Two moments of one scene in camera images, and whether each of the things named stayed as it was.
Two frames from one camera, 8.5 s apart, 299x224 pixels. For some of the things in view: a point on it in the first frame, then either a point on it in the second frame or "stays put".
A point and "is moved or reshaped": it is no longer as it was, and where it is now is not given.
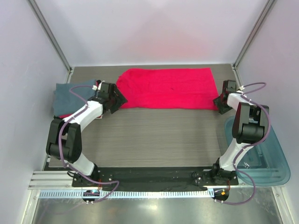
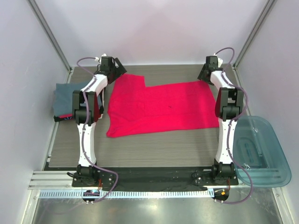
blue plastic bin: (265, 162) stays put
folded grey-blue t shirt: (66, 102) stays put
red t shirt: (185, 88) is moved or reshaped
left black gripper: (121, 100) → (120, 70)
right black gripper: (222, 109) → (201, 76)
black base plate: (166, 177) stays put
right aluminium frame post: (253, 31) stays put
